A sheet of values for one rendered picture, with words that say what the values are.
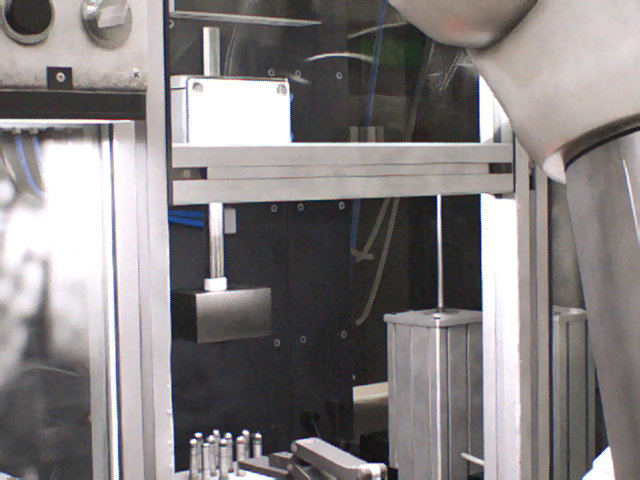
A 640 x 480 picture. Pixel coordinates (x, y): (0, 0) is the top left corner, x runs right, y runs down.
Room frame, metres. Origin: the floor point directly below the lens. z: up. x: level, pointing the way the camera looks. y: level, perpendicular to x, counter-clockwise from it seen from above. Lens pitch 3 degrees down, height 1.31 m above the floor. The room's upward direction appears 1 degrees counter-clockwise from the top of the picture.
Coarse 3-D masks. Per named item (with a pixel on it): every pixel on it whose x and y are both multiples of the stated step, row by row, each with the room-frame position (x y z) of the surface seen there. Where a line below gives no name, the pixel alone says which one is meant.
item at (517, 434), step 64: (128, 128) 0.92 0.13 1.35; (128, 192) 0.91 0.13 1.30; (128, 256) 0.91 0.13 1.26; (512, 256) 1.17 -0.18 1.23; (128, 320) 0.91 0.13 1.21; (512, 320) 1.18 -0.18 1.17; (128, 384) 0.91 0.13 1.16; (512, 384) 1.18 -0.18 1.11; (128, 448) 0.91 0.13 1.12; (512, 448) 1.18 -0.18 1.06
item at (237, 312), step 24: (216, 216) 1.21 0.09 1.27; (216, 240) 1.21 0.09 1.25; (216, 264) 1.21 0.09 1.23; (192, 288) 1.23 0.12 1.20; (216, 288) 1.21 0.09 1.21; (240, 288) 1.22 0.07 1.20; (264, 288) 1.21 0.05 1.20; (192, 312) 1.17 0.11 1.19; (216, 312) 1.18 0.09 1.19; (240, 312) 1.20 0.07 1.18; (264, 312) 1.21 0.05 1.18; (192, 336) 1.17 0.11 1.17; (216, 336) 1.18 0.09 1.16; (240, 336) 1.20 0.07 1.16
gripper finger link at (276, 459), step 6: (270, 456) 1.14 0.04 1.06; (276, 456) 1.14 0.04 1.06; (282, 456) 1.13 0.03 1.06; (288, 456) 1.13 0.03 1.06; (294, 456) 1.12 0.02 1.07; (270, 462) 1.14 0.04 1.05; (276, 462) 1.14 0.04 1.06; (282, 462) 1.13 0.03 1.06; (300, 462) 1.11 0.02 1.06; (306, 462) 1.11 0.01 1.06; (282, 468) 1.13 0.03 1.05
